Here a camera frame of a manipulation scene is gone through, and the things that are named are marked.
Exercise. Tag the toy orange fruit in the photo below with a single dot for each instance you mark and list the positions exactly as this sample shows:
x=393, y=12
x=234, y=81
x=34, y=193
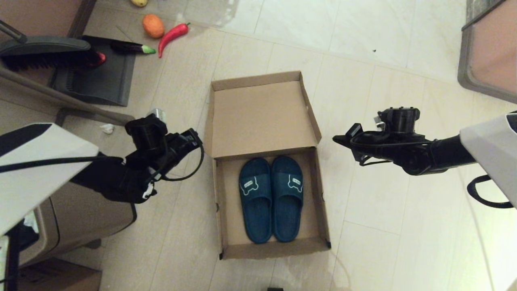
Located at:
x=153, y=26

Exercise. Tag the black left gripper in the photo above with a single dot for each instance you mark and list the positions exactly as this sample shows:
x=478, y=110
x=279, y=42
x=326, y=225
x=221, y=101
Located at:
x=161, y=149

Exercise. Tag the dark teal slide slipper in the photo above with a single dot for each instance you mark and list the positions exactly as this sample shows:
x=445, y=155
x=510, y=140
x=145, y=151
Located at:
x=287, y=218
x=258, y=218

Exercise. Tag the grey black-bristled hand brush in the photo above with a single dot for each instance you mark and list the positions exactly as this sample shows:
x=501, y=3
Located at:
x=46, y=45

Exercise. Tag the toy red chili pepper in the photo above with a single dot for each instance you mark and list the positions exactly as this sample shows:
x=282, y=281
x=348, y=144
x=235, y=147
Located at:
x=170, y=36

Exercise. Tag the black plastic dustpan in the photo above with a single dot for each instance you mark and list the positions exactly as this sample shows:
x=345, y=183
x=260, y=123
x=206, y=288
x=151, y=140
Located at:
x=103, y=81

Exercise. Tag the toy purple eggplant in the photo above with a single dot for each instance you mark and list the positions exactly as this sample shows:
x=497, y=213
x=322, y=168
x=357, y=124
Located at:
x=128, y=48

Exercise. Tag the brown metal table leg frame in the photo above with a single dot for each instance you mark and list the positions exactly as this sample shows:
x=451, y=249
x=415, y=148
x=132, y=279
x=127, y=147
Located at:
x=60, y=98

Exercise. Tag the small crumpled white tissue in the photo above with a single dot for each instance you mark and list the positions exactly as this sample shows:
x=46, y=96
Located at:
x=107, y=128

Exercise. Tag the toy yellow fruit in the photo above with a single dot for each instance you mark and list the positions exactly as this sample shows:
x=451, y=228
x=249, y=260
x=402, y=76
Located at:
x=139, y=3

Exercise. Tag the closed brown cardboard carton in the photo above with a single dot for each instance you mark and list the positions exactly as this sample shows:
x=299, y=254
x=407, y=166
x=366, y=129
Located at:
x=60, y=281

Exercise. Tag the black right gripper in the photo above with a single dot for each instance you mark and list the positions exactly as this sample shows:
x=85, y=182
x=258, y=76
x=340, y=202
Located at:
x=398, y=121

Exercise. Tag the brown table with grey rim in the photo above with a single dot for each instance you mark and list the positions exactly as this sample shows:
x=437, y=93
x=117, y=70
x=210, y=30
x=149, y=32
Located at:
x=492, y=50

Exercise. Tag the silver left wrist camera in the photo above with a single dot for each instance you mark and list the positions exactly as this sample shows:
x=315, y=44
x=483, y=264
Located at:
x=158, y=115

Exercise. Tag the small red toy fruit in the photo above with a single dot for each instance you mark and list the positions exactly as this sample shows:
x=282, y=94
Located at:
x=101, y=59

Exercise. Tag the brown cardboard shoe box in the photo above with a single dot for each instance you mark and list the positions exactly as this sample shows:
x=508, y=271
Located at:
x=262, y=117

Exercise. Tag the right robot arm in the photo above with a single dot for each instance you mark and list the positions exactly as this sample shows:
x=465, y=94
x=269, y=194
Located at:
x=452, y=151

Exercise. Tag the brown plastic trash bin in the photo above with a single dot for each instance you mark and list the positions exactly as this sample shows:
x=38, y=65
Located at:
x=93, y=222

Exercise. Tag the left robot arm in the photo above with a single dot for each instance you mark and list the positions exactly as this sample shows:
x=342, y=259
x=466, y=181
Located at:
x=40, y=194

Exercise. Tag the brown table with dark rim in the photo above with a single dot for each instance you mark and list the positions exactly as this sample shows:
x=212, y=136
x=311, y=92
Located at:
x=40, y=18

